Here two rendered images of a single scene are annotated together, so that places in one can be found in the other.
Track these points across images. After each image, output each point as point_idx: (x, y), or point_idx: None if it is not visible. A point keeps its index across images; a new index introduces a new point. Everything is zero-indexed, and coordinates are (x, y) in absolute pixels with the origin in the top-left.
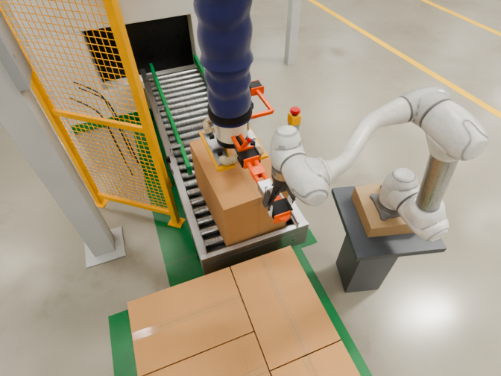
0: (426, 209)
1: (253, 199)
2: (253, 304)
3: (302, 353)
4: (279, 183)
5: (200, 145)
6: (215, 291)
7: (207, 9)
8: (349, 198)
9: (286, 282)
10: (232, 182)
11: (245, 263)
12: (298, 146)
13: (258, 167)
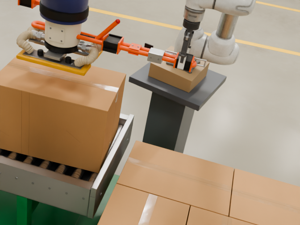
0: (229, 36)
1: (116, 93)
2: (167, 191)
3: (229, 191)
4: (197, 25)
5: (6, 80)
6: (131, 206)
7: None
8: (147, 77)
9: (166, 162)
10: (81, 91)
11: (124, 172)
12: None
13: (133, 44)
